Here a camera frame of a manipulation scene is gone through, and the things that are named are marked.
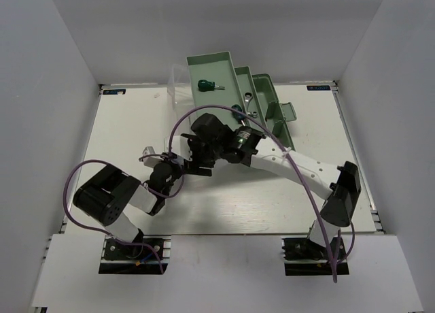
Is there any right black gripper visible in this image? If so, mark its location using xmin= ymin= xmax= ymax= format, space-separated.
xmin=183 ymin=133 xmax=224 ymax=177

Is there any green stubby screwdriver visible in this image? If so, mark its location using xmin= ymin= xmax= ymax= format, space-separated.
xmin=197 ymin=80 xmax=225 ymax=92
xmin=231 ymin=104 xmax=245 ymax=126

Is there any large silver ratchet wrench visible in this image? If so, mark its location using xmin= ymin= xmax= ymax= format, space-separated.
xmin=243 ymin=92 xmax=254 ymax=112

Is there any green plastic toolbox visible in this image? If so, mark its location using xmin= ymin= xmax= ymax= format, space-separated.
xmin=167 ymin=52 xmax=296 ymax=148

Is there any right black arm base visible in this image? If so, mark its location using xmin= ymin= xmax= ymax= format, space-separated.
xmin=282 ymin=237 xmax=332 ymax=276

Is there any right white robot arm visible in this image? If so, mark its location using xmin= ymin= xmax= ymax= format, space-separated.
xmin=188 ymin=113 xmax=361 ymax=258

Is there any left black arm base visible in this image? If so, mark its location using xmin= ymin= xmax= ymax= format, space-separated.
xmin=99 ymin=236 xmax=171 ymax=276

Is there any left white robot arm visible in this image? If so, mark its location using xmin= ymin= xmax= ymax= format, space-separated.
xmin=73 ymin=159 xmax=183 ymax=258

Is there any left blue label sticker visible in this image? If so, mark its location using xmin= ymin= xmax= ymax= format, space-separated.
xmin=103 ymin=89 xmax=126 ymax=95

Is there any blue label sticker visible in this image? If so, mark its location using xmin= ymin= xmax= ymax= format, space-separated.
xmin=103 ymin=89 xmax=126 ymax=95
xmin=307 ymin=85 xmax=331 ymax=91

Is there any right blue label sticker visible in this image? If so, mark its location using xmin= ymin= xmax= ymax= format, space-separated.
xmin=307 ymin=85 xmax=331 ymax=91

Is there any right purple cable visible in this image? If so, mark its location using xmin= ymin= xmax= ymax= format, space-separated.
xmin=168 ymin=104 xmax=356 ymax=284

